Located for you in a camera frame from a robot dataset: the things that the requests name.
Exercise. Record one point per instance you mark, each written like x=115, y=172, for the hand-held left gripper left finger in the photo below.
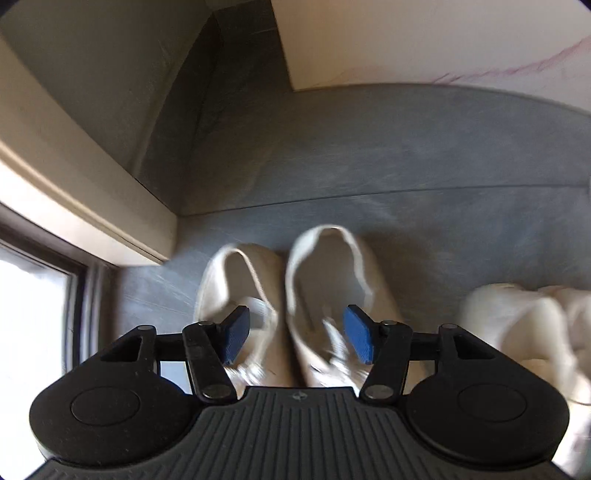
x=235, y=334

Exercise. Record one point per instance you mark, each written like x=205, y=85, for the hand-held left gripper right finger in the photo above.
x=360, y=334

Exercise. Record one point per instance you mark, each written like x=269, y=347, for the cream platform sneaker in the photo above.
x=374, y=277
x=265, y=272

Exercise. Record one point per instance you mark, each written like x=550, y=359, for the sliding door frame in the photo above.
x=81, y=295

